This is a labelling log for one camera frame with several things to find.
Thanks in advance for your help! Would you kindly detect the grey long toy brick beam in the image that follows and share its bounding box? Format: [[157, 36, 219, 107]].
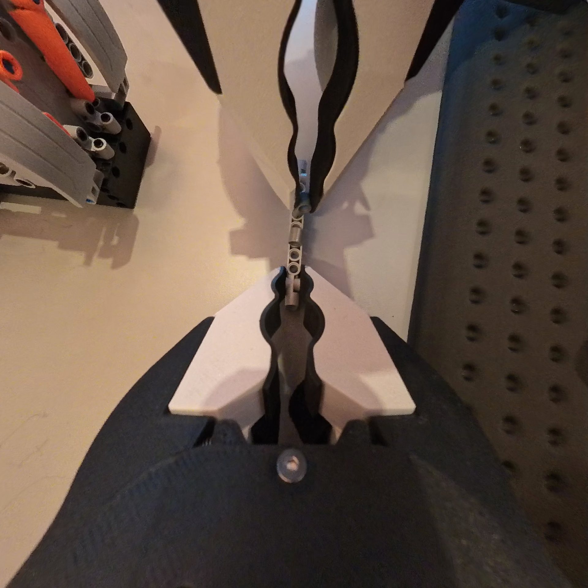
[[286, 158, 308, 311]]

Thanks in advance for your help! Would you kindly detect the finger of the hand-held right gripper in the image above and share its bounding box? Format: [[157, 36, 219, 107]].
[[198, 0, 300, 210], [310, 0, 435, 215]]

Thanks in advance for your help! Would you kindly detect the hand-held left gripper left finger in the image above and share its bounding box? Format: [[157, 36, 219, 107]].
[[168, 268, 283, 444]]

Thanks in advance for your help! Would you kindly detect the grey curved toy brick panel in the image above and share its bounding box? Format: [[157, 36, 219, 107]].
[[0, 83, 105, 208], [46, 0, 130, 100]]

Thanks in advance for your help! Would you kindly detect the grey orange toy brick model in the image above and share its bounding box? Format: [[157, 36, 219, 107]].
[[0, 0, 152, 209]]

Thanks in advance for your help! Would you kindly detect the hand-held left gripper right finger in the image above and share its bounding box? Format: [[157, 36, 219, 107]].
[[299, 268, 416, 444]]

